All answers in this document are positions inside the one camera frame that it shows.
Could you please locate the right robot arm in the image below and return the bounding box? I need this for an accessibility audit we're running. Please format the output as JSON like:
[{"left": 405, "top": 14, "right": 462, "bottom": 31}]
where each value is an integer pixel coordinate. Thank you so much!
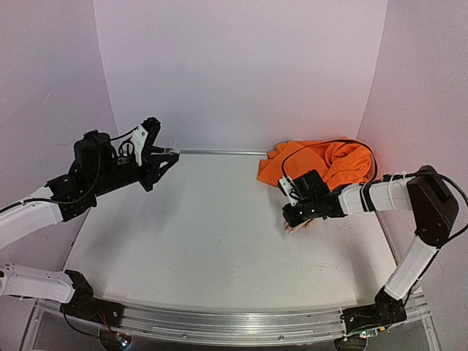
[{"left": 278, "top": 165, "right": 459, "bottom": 301}]

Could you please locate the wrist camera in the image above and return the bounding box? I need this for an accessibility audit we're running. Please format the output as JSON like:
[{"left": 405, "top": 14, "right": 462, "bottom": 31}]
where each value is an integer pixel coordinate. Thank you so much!
[
  {"left": 278, "top": 176, "right": 301, "bottom": 206},
  {"left": 130, "top": 116, "right": 161, "bottom": 166}
]

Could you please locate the aluminium rail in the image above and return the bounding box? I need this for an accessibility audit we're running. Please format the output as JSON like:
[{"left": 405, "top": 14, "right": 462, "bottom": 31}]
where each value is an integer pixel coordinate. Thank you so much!
[
  {"left": 36, "top": 292, "right": 441, "bottom": 350},
  {"left": 181, "top": 149, "right": 267, "bottom": 156}
]

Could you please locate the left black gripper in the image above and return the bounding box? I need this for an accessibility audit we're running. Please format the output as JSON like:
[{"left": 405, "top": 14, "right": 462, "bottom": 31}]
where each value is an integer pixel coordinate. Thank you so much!
[{"left": 91, "top": 146, "right": 179, "bottom": 197}]

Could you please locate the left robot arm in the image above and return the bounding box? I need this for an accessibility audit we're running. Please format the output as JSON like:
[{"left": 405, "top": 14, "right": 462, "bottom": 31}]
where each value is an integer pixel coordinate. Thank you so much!
[{"left": 1, "top": 126, "right": 181, "bottom": 320}]

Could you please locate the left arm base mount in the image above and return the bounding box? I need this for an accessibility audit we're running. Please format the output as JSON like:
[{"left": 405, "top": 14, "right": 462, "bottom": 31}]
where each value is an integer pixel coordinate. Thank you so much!
[{"left": 61, "top": 270, "right": 124, "bottom": 328}]

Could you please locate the clear nail polish bottle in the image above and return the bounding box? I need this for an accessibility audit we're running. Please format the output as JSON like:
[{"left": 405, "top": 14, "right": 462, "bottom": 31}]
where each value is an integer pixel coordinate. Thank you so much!
[{"left": 165, "top": 143, "right": 181, "bottom": 154}]

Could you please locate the black camera cable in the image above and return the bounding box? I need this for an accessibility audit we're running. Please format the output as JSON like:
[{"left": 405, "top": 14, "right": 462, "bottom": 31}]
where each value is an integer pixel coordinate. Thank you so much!
[
  {"left": 47, "top": 127, "right": 140, "bottom": 205},
  {"left": 281, "top": 137, "right": 468, "bottom": 243}
]

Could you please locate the aluminium front rail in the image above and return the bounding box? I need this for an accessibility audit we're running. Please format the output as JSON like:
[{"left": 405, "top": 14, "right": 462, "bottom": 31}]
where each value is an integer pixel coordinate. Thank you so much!
[{"left": 36, "top": 292, "right": 441, "bottom": 350}]

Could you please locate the black right camera cable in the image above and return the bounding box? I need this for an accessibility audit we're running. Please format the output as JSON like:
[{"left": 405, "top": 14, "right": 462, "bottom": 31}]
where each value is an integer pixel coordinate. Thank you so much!
[{"left": 281, "top": 137, "right": 468, "bottom": 243}]

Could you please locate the orange hoodie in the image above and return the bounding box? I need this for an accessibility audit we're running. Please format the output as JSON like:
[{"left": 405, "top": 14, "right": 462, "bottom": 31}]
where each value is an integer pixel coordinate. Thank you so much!
[{"left": 257, "top": 138, "right": 374, "bottom": 190}]

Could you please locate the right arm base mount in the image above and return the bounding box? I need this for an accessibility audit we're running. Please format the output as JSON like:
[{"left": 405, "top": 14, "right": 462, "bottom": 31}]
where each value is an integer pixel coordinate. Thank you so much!
[{"left": 340, "top": 288, "right": 407, "bottom": 336}]

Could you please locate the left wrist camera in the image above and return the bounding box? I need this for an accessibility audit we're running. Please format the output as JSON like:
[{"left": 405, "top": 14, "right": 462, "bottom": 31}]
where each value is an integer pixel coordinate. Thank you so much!
[{"left": 130, "top": 116, "right": 161, "bottom": 166}]

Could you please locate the black left camera cable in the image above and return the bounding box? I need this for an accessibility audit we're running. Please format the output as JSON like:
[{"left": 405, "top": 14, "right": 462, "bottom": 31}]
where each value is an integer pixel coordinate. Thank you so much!
[{"left": 47, "top": 127, "right": 140, "bottom": 205}]

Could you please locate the aluminium back rail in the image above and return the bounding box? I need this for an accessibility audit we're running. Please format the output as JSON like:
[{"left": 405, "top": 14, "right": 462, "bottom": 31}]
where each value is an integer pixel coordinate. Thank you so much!
[{"left": 181, "top": 149, "right": 267, "bottom": 156}]

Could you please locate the mannequin hand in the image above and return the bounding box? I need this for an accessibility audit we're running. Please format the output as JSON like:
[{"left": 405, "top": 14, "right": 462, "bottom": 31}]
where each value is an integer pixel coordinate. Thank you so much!
[{"left": 283, "top": 219, "right": 322, "bottom": 235}]

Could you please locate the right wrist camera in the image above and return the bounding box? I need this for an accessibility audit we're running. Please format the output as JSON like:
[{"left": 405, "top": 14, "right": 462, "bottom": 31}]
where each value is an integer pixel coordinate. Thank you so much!
[{"left": 278, "top": 176, "right": 301, "bottom": 206}]

